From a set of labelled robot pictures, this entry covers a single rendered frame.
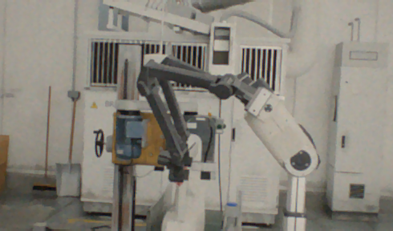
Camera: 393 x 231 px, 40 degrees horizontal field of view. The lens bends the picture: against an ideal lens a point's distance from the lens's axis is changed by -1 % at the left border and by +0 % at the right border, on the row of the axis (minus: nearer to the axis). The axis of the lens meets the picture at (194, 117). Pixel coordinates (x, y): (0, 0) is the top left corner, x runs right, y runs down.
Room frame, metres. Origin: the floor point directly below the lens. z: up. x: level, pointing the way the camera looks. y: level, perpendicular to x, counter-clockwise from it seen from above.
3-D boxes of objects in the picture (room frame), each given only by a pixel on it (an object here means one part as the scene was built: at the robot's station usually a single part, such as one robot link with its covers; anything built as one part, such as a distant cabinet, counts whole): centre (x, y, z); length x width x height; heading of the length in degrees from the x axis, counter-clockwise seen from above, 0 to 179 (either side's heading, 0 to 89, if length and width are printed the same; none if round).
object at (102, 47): (6.51, 0.10, 1.05); 2.28 x 1.16 x 2.09; 85
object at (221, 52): (5.68, -0.25, 1.82); 0.51 x 0.27 x 0.71; 175
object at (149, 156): (3.36, 0.32, 1.18); 0.34 x 0.25 x 0.31; 85
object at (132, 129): (3.03, 0.34, 1.25); 0.10 x 0.08 x 0.12; 110
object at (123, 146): (3.12, 0.37, 1.21); 0.15 x 0.15 x 0.25
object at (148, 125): (3.19, 0.28, 1.23); 0.28 x 0.07 x 0.16; 175
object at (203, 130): (3.37, -0.02, 1.21); 0.30 x 0.25 x 0.30; 175
